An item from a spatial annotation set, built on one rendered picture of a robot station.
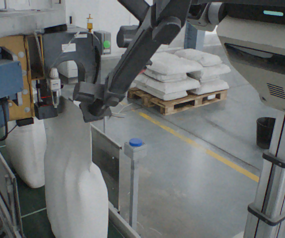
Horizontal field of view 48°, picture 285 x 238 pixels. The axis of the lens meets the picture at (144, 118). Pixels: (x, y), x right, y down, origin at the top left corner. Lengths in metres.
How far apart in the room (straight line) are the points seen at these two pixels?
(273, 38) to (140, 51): 0.40
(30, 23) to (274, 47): 0.74
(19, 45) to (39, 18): 0.13
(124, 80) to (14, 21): 0.39
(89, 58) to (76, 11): 3.75
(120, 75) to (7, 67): 0.32
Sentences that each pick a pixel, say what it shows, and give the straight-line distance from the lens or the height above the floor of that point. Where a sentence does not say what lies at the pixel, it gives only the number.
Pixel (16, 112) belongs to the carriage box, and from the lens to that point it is 1.30.
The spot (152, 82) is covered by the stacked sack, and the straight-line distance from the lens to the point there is 4.12.
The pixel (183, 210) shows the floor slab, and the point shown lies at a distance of 2.46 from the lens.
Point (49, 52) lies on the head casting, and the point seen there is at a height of 1.27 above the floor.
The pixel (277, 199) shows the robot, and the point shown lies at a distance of 1.36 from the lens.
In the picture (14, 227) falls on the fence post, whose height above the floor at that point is 0.44.
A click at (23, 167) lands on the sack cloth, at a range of 1.99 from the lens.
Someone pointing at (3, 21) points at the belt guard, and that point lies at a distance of 1.03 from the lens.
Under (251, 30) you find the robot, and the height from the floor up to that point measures 1.41.
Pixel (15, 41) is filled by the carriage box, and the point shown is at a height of 1.32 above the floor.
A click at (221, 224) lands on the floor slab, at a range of 2.42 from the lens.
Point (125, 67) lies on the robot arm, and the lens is 0.82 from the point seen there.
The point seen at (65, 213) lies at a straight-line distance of 1.41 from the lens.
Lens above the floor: 1.53
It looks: 23 degrees down
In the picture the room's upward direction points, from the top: 3 degrees clockwise
